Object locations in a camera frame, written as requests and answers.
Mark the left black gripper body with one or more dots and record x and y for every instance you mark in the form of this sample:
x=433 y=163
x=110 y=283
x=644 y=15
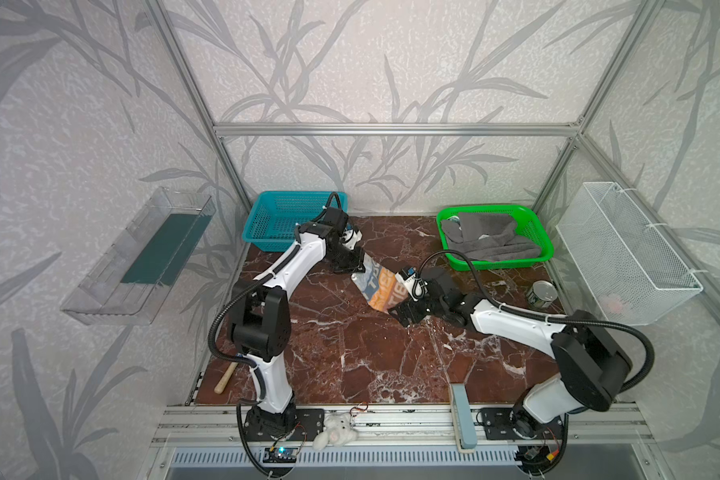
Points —
x=348 y=258

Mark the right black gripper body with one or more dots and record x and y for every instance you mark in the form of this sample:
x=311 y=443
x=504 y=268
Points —
x=413 y=306

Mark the printed rabbit towel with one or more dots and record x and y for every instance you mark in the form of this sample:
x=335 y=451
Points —
x=379 y=286

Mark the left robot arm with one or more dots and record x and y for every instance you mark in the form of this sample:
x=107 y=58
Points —
x=254 y=327

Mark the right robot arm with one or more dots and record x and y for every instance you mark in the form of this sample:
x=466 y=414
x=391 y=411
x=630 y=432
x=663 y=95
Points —
x=596 y=360

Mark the green plastic basket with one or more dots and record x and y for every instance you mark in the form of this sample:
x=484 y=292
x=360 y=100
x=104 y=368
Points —
x=528 y=225

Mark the teal plastic basket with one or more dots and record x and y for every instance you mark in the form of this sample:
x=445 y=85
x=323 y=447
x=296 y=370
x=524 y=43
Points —
x=275 y=214

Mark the grey towel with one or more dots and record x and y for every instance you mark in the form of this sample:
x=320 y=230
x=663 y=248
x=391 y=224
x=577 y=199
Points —
x=486 y=236

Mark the metal tin can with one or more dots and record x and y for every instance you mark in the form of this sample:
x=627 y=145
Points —
x=541 y=295

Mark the grey blue sponge block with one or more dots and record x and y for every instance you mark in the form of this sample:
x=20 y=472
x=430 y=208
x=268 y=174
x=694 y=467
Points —
x=462 y=419

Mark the white plush toy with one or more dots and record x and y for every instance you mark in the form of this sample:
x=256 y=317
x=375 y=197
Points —
x=338 y=431

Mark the wooden stick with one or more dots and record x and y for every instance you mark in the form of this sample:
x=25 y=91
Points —
x=225 y=378

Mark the green lit circuit board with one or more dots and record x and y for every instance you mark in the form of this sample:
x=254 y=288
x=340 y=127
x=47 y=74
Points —
x=280 y=455

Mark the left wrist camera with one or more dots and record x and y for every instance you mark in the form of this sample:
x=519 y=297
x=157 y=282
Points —
x=350 y=238

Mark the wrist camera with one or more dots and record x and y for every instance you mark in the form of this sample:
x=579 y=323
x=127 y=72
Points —
x=409 y=278
x=350 y=238

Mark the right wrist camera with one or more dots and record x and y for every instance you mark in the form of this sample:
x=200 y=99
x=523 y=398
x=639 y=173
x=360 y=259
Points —
x=409 y=278

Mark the pink item in wire basket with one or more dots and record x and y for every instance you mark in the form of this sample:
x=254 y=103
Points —
x=613 y=305

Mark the white wire mesh basket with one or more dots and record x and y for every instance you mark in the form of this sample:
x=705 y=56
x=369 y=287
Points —
x=618 y=249

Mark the clear plastic wall bin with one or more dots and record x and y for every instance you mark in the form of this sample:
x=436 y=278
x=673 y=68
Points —
x=130 y=282

